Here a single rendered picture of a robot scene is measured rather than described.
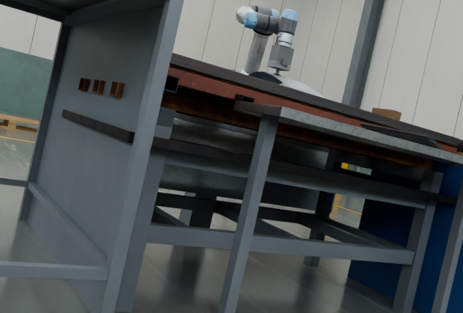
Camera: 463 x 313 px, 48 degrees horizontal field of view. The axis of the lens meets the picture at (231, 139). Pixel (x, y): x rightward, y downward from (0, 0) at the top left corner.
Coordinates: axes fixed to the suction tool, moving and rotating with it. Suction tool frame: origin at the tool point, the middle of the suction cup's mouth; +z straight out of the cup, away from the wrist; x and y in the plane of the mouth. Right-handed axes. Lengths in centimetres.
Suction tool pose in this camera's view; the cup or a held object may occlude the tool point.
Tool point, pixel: (275, 78)
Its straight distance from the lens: 241.8
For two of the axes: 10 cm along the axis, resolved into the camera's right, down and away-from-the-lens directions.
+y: 8.2, 1.8, 5.4
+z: -2.2, 9.7, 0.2
